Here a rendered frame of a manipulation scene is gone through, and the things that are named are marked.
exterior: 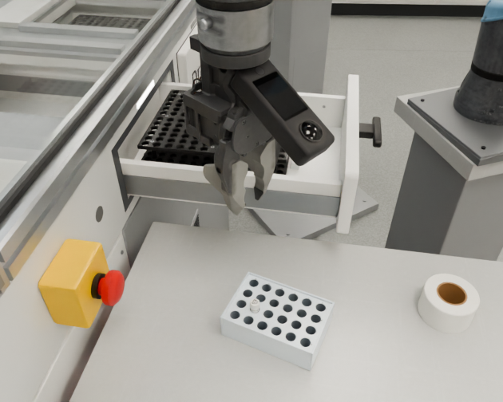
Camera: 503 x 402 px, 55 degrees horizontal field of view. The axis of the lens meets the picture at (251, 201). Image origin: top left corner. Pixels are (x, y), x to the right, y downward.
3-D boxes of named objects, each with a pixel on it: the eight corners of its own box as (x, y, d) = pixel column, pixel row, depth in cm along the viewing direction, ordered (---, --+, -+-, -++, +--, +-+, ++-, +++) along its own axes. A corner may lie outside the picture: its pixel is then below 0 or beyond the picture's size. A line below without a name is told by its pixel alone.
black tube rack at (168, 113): (295, 132, 87) (298, 99, 83) (284, 194, 74) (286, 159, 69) (175, 120, 90) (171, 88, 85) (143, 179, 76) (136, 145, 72)
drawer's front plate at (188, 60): (221, 47, 118) (219, 1, 111) (190, 107, 97) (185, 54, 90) (214, 47, 119) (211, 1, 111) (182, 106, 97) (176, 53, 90)
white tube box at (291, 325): (331, 319, 66) (334, 301, 63) (310, 371, 60) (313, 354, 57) (248, 289, 70) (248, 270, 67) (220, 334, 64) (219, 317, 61)
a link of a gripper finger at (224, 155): (239, 178, 59) (244, 112, 54) (249, 184, 58) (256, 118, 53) (210, 192, 56) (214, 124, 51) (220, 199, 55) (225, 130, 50)
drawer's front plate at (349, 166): (350, 128, 91) (358, 73, 84) (347, 236, 69) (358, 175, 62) (341, 127, 91) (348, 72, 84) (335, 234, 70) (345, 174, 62)
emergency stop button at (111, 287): (129, 286, 58) (124, 263, 55) (117, 313, 55) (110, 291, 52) (105, 283, 58) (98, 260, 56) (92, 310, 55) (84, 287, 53)
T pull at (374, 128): (379, 123, 77) (380, 115, 76) (381, 149, 72) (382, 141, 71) (356, 120, 78) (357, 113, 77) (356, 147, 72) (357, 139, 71)
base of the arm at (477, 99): (495, 84, 111) (507, 42, 105) (547, 115, 100) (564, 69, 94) (438, 99, 108) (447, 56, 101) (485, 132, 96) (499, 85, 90)
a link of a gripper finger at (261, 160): (247, 171, 67) (239, 117, 60) (279, 190, 64) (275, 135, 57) (231, 184, 66) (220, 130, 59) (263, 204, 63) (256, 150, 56)
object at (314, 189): (341, 124, 89) (345, 95, 85) (336, 219, 70) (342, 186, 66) (132, 107, 94) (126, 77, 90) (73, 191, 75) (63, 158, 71)
